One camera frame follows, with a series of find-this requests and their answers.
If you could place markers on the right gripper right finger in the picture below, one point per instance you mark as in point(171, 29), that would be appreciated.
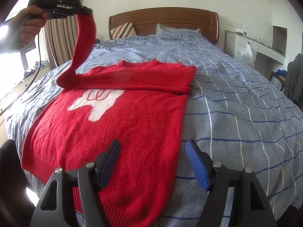
point(250, 206)

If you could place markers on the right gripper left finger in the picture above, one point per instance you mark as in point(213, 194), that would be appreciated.
point(64, 189)

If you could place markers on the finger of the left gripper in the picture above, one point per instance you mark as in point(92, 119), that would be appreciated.
point(62, 12)

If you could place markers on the red knit sweater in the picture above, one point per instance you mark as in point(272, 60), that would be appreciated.
point(141, 105)

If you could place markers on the person's left hand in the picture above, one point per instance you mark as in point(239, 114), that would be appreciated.
point(32, 27)

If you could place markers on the clutter on window sill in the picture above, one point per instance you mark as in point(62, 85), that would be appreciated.
point(38, 65)

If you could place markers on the striped cushion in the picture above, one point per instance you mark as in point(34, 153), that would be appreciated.
point(123, 31)

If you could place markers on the beige curtain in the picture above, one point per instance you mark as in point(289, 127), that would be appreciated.
point(60, 37)

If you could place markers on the wooden headboard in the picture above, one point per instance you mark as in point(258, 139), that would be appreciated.
point(146, 20)

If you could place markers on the blue plaid duvet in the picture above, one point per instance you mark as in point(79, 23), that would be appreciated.
point(232, 112)

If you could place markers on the blue plaid pillow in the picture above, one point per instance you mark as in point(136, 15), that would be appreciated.
point(170, 33)

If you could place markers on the dark green jacket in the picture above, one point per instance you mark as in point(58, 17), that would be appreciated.
point(293, 82)

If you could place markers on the wooden chair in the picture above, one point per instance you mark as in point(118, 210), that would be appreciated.
point(277, 80)

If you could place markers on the blue cloth on chair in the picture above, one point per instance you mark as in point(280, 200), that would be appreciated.
point(281, 72)

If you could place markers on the white plastic bag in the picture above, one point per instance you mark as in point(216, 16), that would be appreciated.
point(246, 56)

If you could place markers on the white desk unit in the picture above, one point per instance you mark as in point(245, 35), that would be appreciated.
point(265, 59)

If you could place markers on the bottle on desk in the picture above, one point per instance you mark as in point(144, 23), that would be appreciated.
point(244, 32)

